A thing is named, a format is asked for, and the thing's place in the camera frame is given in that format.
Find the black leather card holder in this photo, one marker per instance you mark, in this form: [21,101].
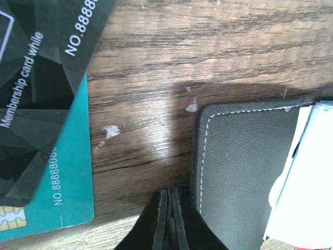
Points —
[240,151]

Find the white card red circle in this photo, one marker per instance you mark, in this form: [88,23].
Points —
[301,197]

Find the black membership card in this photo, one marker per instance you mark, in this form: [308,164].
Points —
[46,47]

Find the teal chip card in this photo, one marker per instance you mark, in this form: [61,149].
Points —
[64,197]

